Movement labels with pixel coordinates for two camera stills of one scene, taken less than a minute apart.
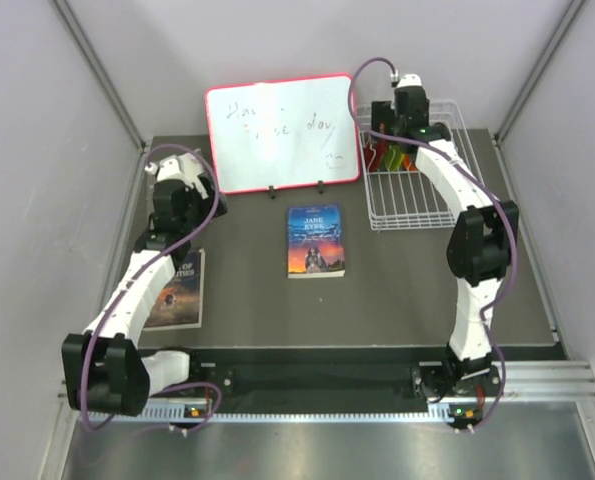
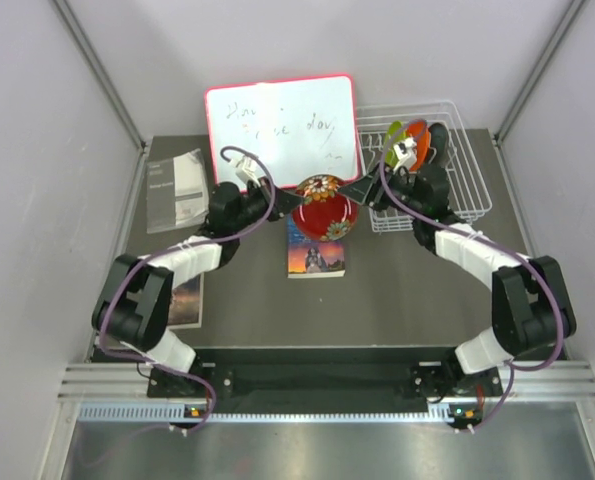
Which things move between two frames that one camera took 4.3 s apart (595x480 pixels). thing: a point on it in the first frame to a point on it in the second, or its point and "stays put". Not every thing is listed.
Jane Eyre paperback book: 315,241 stays put
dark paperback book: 179,304 stays put
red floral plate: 374,153 to 324,213
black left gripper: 206,205 to 284,203
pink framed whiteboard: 276,134 stays put
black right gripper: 381,113 to 371,186
